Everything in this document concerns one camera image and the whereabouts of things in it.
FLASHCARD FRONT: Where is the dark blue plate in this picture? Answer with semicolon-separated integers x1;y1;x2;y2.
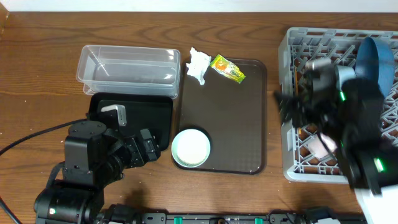
355;37;395;98

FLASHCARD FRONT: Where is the white tissue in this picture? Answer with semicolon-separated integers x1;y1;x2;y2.
186;47;211;85

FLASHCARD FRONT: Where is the light blue bowl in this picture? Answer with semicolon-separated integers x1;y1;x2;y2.
335;65;356;90

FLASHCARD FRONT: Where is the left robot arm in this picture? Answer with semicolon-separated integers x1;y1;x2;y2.
34;119;161;224

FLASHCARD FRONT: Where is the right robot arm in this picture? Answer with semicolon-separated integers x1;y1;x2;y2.
274;66;397;223

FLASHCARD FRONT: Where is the white cup in rack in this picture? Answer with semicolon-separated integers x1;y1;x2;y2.
307;133;337;159

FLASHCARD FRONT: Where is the grey dishwasher rack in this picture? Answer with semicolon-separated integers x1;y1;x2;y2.
275;27;397;191

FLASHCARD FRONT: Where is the brown plastic tray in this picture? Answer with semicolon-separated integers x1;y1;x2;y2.
177;59;267;175

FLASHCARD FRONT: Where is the clear plastic bin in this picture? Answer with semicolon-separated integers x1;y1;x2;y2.
76;45;180;99

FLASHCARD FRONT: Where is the yellow green snack wrapper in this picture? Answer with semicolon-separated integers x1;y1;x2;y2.
210;54;246;83

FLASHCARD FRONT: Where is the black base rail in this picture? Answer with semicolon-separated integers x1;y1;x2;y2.
93;204;367;224

